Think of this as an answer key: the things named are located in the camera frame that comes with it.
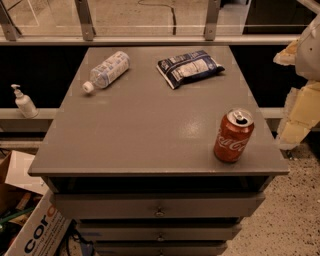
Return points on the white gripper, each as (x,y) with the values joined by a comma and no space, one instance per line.
(309,55)

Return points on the red Coca-Cola can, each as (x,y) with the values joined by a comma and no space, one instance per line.
(234,133)

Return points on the blue chip bag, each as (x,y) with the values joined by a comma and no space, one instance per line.
(188,68)

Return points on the grey drawer cabinet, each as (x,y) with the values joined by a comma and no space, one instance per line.
(139,136)

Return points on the clear plastic water bottle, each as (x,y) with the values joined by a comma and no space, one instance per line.
(107,72)

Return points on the bottom grey drawer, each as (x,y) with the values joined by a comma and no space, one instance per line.
(175,248)

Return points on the grey drawer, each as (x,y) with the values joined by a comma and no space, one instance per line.
(175,248)
(159,232)
(147,206)

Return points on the middle grey drawer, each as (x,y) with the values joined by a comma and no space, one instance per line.
(159,232)

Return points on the top grey drawer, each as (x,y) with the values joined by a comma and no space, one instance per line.
(147,206)

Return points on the white pump dispenser bottle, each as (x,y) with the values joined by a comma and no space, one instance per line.
(24,103)

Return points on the cardboard box with lettering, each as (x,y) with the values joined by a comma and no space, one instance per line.
(30,224)

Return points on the right metal railing bracket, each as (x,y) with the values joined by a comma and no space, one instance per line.
(212,14)

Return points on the metal railing bracket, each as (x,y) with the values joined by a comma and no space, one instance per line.
(11,32)
(212,14)
(87,28)

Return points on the middle metal railing bracket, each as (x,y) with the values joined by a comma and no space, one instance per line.
(87,28)

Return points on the left metal railing bracket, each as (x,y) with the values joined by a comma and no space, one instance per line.
(11,32)

